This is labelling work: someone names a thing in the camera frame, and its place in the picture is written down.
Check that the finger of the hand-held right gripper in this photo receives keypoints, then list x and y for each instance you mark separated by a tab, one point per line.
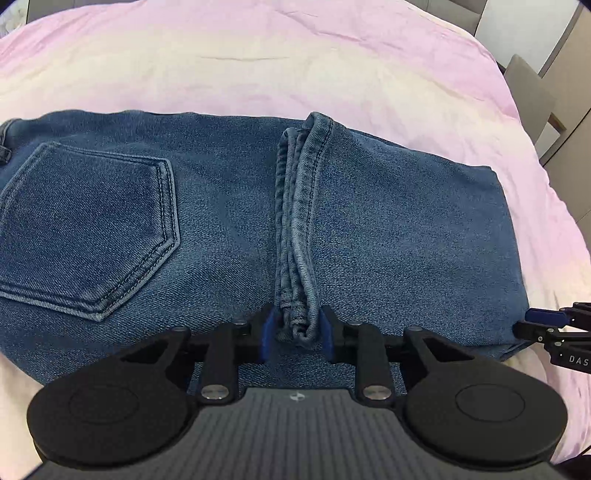
542	316
531	331

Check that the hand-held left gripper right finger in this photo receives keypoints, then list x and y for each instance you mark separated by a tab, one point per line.
327	337

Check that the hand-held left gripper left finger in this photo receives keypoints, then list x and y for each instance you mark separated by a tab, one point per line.
270	334

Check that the blue denim pants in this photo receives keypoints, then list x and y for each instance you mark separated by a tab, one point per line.
231	221

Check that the wooden desk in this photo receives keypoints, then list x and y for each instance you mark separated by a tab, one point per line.
557	123

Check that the grey chair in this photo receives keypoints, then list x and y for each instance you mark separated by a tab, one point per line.
526	101

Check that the beige wardrobe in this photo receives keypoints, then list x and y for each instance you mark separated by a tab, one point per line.
570	92

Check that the pink floral bedsheet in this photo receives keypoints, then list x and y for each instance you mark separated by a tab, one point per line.
277	60

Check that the grey padded headboard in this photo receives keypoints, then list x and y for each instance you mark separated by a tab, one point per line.
455	16

